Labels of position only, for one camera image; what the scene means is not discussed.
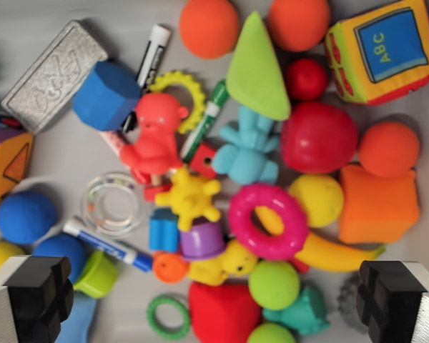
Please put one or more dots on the grey styrofoam brick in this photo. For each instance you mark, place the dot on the grey styrofoam brick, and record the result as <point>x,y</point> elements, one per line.
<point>50,78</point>

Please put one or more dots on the black dry erase marker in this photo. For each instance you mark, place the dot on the black dry erase marker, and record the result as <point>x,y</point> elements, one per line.
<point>153,53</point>

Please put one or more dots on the grey fuzzy object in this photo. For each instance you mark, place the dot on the grey fuzzy object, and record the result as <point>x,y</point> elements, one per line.
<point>346,293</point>

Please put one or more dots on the orange purple fabric cube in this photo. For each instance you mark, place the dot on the orange purple fabric cube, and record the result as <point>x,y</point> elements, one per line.
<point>3,160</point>

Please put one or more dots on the blue foam hexagonal block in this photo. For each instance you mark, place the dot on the blue foam hexagonal block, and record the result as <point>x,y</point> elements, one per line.
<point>105,94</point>

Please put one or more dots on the red foam block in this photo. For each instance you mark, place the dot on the red foam block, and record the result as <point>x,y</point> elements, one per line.
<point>221,314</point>

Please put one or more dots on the green foam ball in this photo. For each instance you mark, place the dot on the green foam ball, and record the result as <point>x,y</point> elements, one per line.
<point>274,285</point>
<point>270,334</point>

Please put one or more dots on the orange foam ball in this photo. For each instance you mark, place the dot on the orange foam ball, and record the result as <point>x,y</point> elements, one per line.
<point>298,23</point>
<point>388,150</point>
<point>209,26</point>

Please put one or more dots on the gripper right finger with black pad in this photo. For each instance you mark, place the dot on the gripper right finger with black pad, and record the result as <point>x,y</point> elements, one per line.
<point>400,303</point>

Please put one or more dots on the green dry erase marker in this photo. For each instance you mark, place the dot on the green dry erase marker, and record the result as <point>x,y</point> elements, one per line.
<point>205,121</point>

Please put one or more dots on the light blue rubber figure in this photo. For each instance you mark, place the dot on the light blue rubber figure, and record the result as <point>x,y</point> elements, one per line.
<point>246,153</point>

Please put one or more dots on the blue plastic block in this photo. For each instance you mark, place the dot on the blue plastic block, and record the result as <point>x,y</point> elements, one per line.
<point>162,230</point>

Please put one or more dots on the green foam cone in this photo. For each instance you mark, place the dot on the green foam cone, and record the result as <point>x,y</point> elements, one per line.
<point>257,75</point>

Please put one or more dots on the fabric ABC cube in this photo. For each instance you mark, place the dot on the fabric ABC cube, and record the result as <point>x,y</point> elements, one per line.
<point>386,50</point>

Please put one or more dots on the yellow spiky rubber toy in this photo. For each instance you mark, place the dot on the yellow spiky rubber toy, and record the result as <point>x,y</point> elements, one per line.
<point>189,200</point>

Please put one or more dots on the teal rubber figure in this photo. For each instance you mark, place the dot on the teal rubber figure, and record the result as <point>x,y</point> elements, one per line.
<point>304,314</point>

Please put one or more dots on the small red ball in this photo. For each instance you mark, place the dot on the small red ball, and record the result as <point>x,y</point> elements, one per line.
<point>305,79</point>

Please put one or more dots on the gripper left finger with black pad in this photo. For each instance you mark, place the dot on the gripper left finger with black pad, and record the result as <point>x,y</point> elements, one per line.
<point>28,303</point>

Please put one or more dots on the red wooden cube with hole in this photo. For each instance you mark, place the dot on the red wooden cube with hole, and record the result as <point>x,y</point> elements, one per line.
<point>202,160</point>

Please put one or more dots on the yellow foam ball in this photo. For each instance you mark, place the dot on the yellow foam ball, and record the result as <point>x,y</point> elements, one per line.
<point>0,257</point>
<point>318,200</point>

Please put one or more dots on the red dry erase marker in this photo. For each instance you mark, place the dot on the red dry erase marker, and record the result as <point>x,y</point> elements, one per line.
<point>114,141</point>

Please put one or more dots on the blue foam ball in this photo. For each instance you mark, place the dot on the blue foam ball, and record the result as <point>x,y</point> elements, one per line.
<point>25,218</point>
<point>62,250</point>

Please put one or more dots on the large red plastic apple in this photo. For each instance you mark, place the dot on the large red plastic apple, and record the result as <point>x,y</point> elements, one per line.
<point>318,137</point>

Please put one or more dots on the small orange ball with holes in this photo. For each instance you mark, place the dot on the small orange ball with holes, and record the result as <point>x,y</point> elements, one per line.
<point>169,268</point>

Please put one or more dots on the yellow rubber animal toy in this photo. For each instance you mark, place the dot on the yellow rubber animal toy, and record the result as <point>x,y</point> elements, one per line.
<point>229,264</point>

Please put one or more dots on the blue dry erase marker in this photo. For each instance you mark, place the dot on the blue dry erase marker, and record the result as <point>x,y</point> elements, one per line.
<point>107,244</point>

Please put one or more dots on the green plastic cup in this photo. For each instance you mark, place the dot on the green plastic cup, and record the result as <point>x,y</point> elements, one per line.
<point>96,275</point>

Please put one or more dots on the light blue foam block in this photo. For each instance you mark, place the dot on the light blue foam block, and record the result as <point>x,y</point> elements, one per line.
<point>77,321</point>

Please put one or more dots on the red rubber bear toy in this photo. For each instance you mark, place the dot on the red rubber bear toy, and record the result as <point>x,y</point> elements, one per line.
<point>155,132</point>

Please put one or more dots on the orange foam square block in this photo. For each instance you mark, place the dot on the orange foam square block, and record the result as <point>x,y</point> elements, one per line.
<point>379,207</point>

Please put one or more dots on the yellow toy banana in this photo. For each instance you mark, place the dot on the yellow toy banana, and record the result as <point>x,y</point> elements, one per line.
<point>336,257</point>

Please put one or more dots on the red wooden peg toy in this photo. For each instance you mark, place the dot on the red wooden peg toy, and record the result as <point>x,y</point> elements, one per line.
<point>153,193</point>

